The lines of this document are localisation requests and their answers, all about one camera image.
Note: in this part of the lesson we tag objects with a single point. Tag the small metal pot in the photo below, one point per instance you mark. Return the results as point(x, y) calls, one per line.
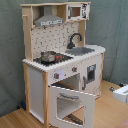
point(48, 56)

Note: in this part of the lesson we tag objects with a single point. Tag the black toy stovetop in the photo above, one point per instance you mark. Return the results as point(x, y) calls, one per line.
point(59, 58)

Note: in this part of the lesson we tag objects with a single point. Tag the black toy faucet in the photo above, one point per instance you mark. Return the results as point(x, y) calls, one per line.
point(71, 43)

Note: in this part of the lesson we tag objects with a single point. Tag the right red stove knob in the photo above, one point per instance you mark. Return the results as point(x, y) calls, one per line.
point(74, 69)

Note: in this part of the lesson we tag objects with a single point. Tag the red stove knob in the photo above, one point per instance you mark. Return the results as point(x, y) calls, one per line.
point(74, 69)
point(56, 75)

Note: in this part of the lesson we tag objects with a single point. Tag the toy microwave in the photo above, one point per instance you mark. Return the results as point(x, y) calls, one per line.
point(77, 12)

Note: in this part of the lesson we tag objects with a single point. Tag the white oven door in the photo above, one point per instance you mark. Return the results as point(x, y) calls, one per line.
point(63, 102)

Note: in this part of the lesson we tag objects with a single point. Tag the grey toy sink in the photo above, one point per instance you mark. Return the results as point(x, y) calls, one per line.
point(79, 51)

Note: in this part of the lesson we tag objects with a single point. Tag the white cabinet door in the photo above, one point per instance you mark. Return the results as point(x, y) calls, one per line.
point(90, 75)

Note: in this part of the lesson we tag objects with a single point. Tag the left red stove knob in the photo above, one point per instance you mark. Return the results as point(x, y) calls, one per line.
point(56, 75)

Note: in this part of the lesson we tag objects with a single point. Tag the grey range hood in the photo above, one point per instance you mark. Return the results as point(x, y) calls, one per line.
point(48, 18)

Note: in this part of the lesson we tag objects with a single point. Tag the wooden toy kitchen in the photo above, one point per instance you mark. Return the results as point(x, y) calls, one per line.
point(39, 78)

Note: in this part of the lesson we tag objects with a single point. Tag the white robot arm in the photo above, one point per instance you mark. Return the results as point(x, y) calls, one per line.
point(121, 94)

